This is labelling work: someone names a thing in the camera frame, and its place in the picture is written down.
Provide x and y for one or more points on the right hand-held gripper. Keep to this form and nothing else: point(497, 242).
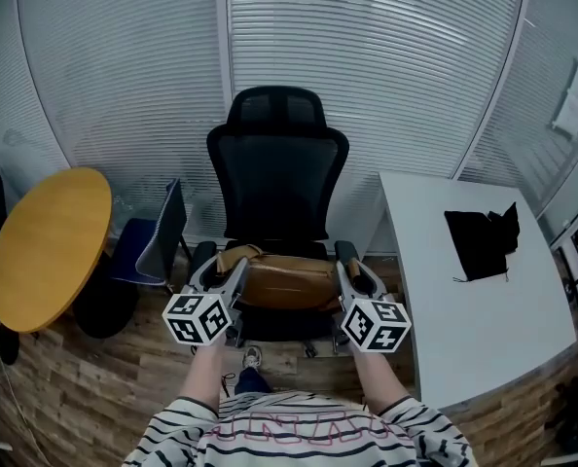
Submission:
point(376, 326)

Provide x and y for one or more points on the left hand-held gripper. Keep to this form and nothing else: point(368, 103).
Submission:
point(196, 319)

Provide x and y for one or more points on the brown leather bag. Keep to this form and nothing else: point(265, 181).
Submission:
point(289, 280)

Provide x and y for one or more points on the black mesh office chair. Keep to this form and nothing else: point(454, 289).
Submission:
point(277, 178)

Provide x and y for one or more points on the person's left forearm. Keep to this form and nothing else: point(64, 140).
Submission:
point(202, 377)

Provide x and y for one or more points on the person's right forearm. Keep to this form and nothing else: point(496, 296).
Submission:
point(382, 382)

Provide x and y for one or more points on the blue fabric chair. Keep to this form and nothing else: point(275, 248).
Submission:
point(148, 246)

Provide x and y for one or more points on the black bag on floor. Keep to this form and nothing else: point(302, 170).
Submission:
point(576, 416)

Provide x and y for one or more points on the person's pale sneaker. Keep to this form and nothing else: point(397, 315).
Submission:
point(252, 358)

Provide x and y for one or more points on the white desk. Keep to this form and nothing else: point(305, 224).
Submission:
point(464, 290)

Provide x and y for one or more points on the person's dark trouser leg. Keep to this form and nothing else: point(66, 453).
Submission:
point(251, 382)

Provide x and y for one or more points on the black cloth pouch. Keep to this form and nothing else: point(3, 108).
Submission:
point(483, 241)

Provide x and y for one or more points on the person's striped shirt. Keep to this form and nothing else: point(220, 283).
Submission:
point(294, 431)

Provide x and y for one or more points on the round wooden table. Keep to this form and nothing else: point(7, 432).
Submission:
point(50, 246)

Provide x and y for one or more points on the white wall document holder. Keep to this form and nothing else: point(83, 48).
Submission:
point(575, 97)

